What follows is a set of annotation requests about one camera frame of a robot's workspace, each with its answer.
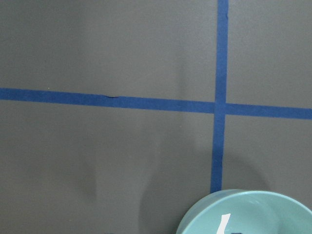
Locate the green ceramic bowl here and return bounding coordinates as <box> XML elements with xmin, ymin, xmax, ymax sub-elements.
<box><xmin>176</xmin><ymin>189</ymin><xmax>312</xmax><ymax>234</ymax></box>

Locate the brown paper table cover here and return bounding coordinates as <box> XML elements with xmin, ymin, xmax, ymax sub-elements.
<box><xmin>0</xmin><ymin>0</ymin><xmax>312</xmax><ymax>234</ymax></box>

